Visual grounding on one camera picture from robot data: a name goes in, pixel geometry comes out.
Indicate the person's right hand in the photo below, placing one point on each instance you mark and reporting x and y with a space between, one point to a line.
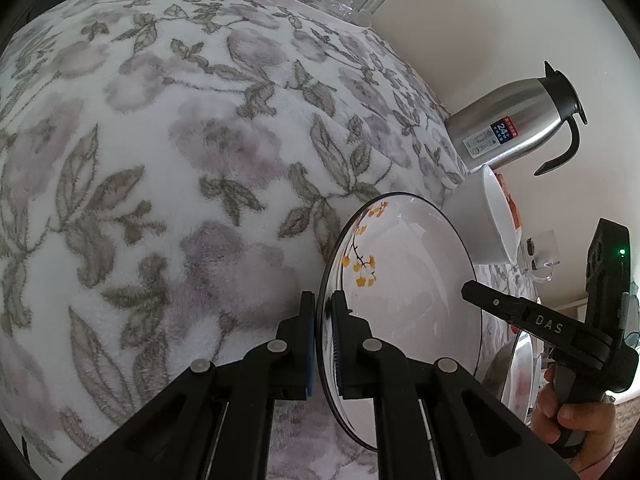
595 425

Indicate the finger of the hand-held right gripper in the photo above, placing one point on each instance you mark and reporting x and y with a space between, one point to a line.
542 319

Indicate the yellow flower white plate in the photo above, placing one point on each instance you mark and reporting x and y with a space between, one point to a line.
410 270

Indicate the stainless steel thermos jug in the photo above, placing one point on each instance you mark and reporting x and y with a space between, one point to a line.
505 120

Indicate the orange snack packet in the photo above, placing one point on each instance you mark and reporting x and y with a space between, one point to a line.
513 212

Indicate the clear glass mug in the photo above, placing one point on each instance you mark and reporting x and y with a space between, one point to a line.
542 246

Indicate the person's right forearm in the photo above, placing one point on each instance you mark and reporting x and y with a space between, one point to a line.
597 469

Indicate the large white bowl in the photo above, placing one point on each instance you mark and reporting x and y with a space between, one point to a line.
470 220

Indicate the floral printed tablecloth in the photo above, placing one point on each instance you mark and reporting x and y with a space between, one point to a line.
175 160

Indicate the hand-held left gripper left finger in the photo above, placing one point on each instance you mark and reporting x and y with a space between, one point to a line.
310 355

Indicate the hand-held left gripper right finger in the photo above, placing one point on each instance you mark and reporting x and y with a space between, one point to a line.
337 355

